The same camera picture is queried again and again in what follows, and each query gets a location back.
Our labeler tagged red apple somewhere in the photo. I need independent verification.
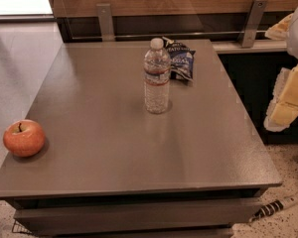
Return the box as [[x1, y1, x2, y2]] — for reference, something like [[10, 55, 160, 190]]
[[3, 119, 46, 158]]

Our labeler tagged grey cabinet with drawers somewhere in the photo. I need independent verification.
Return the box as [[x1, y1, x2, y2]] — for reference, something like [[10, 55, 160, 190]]
[[0, 40, 281, 238]]

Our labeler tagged right metal wall bracket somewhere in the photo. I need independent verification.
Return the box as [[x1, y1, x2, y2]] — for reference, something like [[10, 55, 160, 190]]
[[239, 0, 268, 48]]

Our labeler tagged left metal wall bracket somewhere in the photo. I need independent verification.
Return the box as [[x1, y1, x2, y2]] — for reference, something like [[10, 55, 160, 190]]
[[96, 3, 115, 42]]

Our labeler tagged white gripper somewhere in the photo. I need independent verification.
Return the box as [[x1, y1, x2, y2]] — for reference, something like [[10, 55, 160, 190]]
[[263, 7, 298, 132]]

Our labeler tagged blue chip bag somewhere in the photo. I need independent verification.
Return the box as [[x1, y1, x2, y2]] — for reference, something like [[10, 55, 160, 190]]
[[163, 37, 195, 81]]

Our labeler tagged metal wall bracket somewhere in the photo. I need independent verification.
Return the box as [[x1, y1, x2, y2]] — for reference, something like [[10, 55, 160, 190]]
[[239, 0, 268, 48], [96, 3, 115, 42]]

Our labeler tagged striped black white floor object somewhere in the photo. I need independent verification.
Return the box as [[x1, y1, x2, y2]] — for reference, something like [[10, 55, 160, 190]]
[[249, 196, 298, 222]]

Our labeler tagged clear plastic water bottle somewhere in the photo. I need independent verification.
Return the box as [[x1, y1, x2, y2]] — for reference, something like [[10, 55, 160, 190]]
[[144, 38, 171, 114]]

